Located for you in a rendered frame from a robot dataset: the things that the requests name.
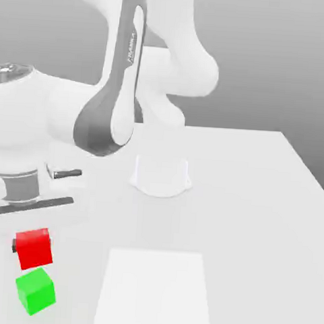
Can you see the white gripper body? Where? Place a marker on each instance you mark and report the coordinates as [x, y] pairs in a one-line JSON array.
[[29, 206]]

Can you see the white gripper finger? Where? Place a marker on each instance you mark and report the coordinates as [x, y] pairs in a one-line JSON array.
[[14, 246], [50, 240]]

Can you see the small red cube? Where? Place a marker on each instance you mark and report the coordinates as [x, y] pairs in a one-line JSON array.
[[33, 250]]

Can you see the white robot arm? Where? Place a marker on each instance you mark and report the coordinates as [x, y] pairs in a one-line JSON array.
[[156, 78]]

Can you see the small green cube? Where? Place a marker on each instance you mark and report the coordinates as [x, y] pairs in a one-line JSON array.
[[36, 294]]

